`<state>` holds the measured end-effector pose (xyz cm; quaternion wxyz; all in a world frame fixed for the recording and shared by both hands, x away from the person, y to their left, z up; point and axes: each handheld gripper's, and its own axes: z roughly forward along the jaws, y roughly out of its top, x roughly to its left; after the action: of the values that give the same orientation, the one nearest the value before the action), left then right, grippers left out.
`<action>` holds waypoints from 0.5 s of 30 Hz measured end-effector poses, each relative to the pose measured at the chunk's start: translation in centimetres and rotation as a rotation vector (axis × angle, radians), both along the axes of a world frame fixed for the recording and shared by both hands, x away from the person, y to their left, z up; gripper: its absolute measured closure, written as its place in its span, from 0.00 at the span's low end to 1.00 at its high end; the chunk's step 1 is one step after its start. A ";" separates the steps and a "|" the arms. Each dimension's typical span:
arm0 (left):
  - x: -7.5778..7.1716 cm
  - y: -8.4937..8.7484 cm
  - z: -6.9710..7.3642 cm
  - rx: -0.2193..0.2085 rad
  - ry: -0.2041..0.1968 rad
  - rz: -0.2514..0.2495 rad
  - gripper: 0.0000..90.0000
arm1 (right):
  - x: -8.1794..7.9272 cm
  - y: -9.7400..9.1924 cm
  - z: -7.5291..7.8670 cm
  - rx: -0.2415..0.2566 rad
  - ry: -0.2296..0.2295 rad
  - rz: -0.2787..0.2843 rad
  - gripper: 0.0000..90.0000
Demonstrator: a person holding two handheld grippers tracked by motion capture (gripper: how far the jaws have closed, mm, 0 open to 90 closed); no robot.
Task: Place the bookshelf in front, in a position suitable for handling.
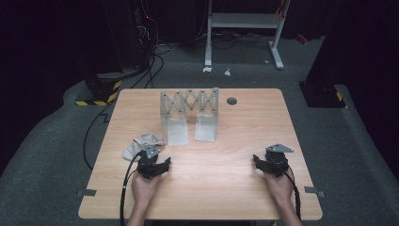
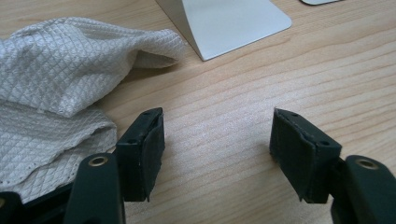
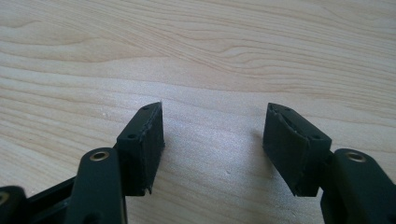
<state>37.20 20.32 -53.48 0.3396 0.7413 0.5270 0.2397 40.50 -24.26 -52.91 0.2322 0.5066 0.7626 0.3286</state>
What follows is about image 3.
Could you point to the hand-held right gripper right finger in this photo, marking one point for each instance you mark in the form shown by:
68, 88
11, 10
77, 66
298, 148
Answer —
292, 149

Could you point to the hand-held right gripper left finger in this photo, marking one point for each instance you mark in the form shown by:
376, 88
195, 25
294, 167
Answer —
141, 155

